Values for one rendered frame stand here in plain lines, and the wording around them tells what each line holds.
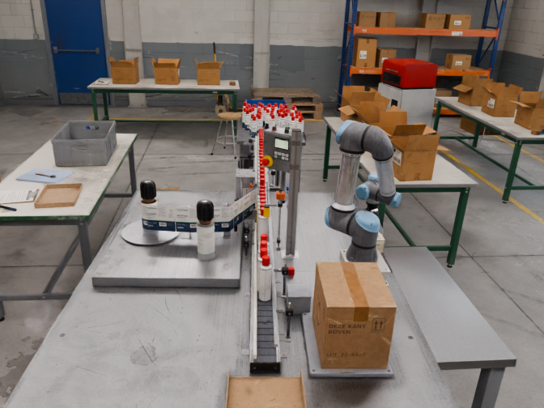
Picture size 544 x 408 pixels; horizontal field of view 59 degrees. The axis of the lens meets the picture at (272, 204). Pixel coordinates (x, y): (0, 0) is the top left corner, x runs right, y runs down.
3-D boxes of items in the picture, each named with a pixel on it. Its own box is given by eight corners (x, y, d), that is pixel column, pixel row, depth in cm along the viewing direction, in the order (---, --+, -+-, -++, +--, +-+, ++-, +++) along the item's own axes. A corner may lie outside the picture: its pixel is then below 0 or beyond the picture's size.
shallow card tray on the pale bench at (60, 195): (46, 189, 334) (45, 184, 333) (82, 187, 339) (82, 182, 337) (34, 208, 303) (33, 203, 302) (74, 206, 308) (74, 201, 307)
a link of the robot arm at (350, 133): (346, 240, 229) (365, 127, 207) (320, 229, 237) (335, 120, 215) (359, 231, 238) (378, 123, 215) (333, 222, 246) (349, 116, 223)
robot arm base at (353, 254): (343, 249, 241) (346, 231, 237) (373, 251, 242) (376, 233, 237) (348, 265, 227) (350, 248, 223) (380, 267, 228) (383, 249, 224)
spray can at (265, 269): (258, 295, 210) (259, 253, 202) (270, 295, 210) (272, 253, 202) (258, 302, 205) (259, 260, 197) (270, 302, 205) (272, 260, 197)
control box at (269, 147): (272, 162, 250) (274, 126, 242) (300, 169, 241) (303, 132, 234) (261, 167, 242) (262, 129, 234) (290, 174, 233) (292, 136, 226)
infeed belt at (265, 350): (254, 195, 324) (255, 189, 323) (267, 195, 325) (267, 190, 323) (252, 371, 173) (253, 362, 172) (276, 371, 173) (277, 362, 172)
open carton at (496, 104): (471, 110, 630) (478, 81, 616) (503, 111, 633) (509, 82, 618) (485, 117, 595) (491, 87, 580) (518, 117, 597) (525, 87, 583)
